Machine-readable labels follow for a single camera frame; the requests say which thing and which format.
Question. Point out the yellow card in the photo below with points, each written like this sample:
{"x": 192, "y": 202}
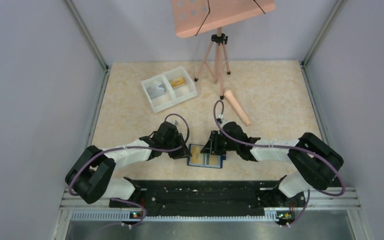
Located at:
{"x": 197, "y": 157}
{"x": 177, "y": 82}

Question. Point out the aluminium frame rail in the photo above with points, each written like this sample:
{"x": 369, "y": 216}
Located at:
{"x": 318, "y": 203}

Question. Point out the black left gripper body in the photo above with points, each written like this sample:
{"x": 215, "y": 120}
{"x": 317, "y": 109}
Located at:
{"x": 176, "y": 139}

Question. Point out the pink tripod music stand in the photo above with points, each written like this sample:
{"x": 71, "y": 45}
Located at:
{"x": 194, "y": 17}

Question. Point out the pink cylindrical tube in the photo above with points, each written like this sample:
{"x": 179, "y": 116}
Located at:
{"x": 229, "y": 95}

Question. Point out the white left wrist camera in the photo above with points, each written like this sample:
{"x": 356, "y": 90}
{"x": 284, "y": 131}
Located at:
{"x": 175, "y": 123}

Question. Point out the silver card in tray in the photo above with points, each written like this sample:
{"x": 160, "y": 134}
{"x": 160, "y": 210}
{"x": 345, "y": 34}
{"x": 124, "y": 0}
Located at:
{"x": 156, "y": 90}

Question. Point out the yellow card in tray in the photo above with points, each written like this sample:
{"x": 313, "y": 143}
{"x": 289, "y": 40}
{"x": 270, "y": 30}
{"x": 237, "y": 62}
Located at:
{"x": 177, "y": 82}

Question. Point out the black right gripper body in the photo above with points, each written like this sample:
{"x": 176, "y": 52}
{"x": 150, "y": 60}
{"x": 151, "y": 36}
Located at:
{"x": 230, "y": 145}

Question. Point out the white two-compartment plastic tray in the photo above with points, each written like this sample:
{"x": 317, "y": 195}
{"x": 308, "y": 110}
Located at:
{"x": 172, "y": 96}

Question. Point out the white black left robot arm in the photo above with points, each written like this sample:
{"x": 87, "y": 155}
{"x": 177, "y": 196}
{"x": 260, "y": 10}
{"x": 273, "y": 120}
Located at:
{"x": 90, "y": 178}

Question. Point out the blue leather card holder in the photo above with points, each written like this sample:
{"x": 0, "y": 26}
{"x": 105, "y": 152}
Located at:
{"x": 210, "y": 161}

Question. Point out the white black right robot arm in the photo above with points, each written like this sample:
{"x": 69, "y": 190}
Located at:
{"x": 316, "y": 163}

